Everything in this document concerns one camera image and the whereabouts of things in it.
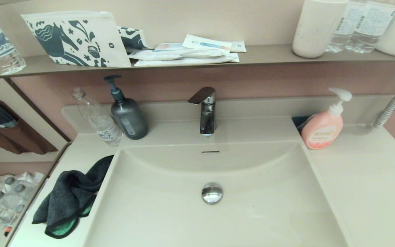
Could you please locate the chrome sink faucet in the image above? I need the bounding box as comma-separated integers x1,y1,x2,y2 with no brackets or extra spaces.
188,86,216,137

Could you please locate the dark grey green cloth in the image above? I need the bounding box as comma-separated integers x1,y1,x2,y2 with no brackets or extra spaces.
32,155,114,239

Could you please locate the white ceramic sink basin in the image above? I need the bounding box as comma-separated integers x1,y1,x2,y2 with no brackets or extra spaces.
81,141,349,247

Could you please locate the long white packet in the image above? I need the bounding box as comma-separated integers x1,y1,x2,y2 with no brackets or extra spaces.
128,48,230,61
134,53,240,67

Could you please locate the dark grey pump bottle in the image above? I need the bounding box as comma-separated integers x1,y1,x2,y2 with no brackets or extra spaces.
104,75,148,140

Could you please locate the chrome drain stopper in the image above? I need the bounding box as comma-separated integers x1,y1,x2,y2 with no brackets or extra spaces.
202,182,223,205

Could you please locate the white packet blue stripe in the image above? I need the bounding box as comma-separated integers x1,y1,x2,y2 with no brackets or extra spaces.
182,34,232,52

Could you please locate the peach white packet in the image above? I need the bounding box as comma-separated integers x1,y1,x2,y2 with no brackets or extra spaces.
155,42,188,51

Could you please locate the clear empty plastic bottle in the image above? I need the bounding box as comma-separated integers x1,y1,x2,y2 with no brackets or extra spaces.
72,88,123,147

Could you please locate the small blue print pouch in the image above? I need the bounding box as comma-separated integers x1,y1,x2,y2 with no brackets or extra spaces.
117,26,153,54

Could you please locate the pink soap pump bottle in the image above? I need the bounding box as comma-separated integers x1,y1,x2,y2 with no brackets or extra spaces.
301,87,352,150

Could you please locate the tall white tumbler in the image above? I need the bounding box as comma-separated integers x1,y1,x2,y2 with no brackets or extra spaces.
292,0,349,58

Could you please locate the white horse print pouch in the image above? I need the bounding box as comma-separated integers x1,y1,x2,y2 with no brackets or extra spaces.
21,11,132,68

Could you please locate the clear water bottle white label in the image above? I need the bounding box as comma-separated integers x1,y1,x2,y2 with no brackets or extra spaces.
346,0,395,54
325,0,359,53

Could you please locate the plastic wrapped bottle pack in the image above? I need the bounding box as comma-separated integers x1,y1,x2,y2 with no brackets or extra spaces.
0,172,44,230

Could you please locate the brown wall shelf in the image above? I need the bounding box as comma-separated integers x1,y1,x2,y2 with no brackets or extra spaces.
0,44,395,80

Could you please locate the brown wall holder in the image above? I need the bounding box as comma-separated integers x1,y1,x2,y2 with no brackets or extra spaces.
0,99,59,155

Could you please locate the grey corrugated hose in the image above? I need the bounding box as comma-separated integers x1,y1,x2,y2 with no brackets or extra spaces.
372,70,395,129

